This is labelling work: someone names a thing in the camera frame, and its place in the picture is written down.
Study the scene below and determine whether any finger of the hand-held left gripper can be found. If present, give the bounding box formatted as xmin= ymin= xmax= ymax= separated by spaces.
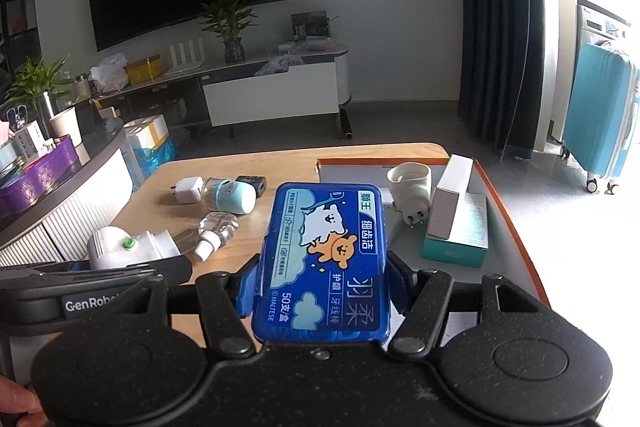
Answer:
xmin=64 ymin=254 xmax=194 ymax=285

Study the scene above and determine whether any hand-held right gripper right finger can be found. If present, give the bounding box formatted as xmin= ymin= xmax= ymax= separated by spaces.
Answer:
xmin=386 ymin=252 xmax=543 ymax=358

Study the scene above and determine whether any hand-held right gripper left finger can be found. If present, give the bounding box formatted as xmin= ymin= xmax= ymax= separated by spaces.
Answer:
xmin=120 ymin=257 xmax=261 ymax=361

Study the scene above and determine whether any white plug-in heater green button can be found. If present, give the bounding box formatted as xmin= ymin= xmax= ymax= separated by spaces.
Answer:
xmin=87 ymin=227 xmax=193 ymax=270

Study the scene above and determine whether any teal cardboard box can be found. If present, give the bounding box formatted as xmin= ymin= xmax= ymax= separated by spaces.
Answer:
xmin=421 ymin=193 xmax=490 ymax=269

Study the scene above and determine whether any blue floss pick box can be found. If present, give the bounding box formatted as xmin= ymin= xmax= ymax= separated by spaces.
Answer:
xmin=250 ymin=182 xmax=392 ymax=348

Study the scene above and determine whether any tall white cardboard box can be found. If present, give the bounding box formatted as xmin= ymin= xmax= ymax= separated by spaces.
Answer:
xmin=426 ymin=154 xmax=475 ymax=240

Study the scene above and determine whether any black charger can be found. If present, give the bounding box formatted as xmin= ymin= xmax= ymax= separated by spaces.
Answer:
xmin=234 ymin=175 xmax=266 ymax=198

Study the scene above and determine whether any orange cardboard box white inside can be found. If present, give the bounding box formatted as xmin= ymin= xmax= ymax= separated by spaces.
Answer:
xmin=316 ymin=155 xmax=551 ymax=350

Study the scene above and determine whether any person's left hand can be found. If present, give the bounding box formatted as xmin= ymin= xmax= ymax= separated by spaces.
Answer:
xmin=0 ymin=376 xmax=45 ymax=427

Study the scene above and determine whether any clear liquid refill bottle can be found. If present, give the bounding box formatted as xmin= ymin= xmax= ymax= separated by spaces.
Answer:
xmin=192 ymin=212 xmax=240 ymax=263

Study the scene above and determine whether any white cube charger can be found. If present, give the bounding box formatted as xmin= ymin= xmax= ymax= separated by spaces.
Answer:
xmin=169 ymin=177 xmax=204 ymax=206

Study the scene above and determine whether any curved white ribbed counter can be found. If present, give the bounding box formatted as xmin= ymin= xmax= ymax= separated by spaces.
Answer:
xmin=0 ymin=117 xmax=135 ymax=268

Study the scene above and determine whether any light blue round bottle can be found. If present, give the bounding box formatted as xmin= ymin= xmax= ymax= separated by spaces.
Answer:
xmin=201 ymin=177 xmax=257 ymax=214

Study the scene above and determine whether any blue plastic bag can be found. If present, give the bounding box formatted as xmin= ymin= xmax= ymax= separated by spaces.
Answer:
xmin=130 ymin=139 xmax=180 ymax=180

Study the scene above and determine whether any purple tray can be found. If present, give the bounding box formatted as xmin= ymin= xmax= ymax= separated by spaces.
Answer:
xmin=0 ymin=134 xmax=83 ymax=215

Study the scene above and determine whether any small white box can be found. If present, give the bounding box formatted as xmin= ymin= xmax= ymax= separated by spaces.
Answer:
xmin=14 ymin=122 xmax=46 ymax=155

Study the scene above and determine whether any white paper cup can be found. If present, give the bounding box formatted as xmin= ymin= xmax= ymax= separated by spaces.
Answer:
xmin=49 ymin=107 xmax=82 ymax=148

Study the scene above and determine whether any white and grey television stand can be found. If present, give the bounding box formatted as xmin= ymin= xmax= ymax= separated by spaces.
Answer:
xmin=95 ymin=42 xmax=353 ymax=140

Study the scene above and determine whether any yellow box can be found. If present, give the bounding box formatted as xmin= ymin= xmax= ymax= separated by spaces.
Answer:
xmin=125 ymin=54 xmax=163 ymax=85

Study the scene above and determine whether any white plastic bag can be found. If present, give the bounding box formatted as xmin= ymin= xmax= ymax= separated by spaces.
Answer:
xmin=89 ymin=53 xmax=128 ymax=92

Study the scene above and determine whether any white router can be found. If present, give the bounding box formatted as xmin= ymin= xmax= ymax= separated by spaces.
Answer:
xmin=165 ymin=36 xmax=205 ymax=74

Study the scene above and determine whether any green plant metal vase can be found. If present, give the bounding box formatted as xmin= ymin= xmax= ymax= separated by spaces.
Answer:
xmin=5 ymin=54 xmax=76 ymax=140

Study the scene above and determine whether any crumpled pale plastic bag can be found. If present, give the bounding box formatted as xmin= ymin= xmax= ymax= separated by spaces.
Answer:
xmin=255 ymin=53 xmax=303 ymax=76

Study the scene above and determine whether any turquoise suitcase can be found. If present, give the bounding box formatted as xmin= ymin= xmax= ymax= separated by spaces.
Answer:
xmin=560 ymin=39 xmax=640 ymax=195

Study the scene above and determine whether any bamboo plant glass vase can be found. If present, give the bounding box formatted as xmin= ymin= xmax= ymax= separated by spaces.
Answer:
xmin=199 ymin=0 xmax=261 ymax=64

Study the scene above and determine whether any dark blue curtain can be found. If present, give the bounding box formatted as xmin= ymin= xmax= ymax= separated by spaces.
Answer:
xmin=456 ymin=0 xmax=546 ymax=162

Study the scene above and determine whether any dark green picture box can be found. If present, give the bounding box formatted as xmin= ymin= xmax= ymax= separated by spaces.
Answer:
xmin=291 ymin=11 xmax=331 ymax=42

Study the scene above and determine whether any dark glass cabinet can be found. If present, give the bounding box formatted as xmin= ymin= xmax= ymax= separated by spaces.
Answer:
xmin=0 ymin=0 xmax=38 ymax=72

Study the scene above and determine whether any white washing machine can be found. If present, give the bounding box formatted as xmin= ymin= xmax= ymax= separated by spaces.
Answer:
xmin=575 ymin=4 xmax=633 ymax=48

